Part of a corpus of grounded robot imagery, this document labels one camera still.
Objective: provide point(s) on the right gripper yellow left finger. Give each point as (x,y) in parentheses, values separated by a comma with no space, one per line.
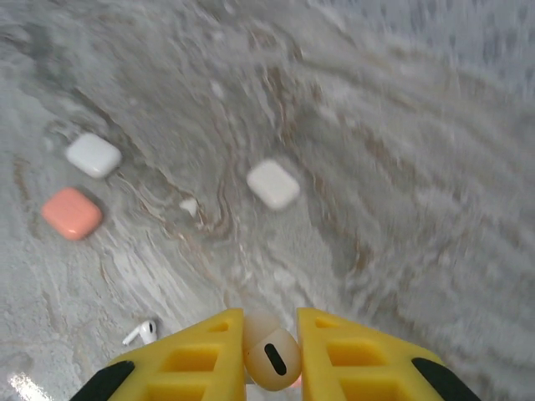
(188,367)

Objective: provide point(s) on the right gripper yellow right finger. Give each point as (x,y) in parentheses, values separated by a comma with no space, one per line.
(355,367)

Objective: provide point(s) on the pink earbud charging case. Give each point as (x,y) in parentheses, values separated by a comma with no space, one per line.
(71,213)

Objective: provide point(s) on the white earbud charging case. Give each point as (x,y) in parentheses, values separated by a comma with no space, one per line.
(93,155)
(273,184)

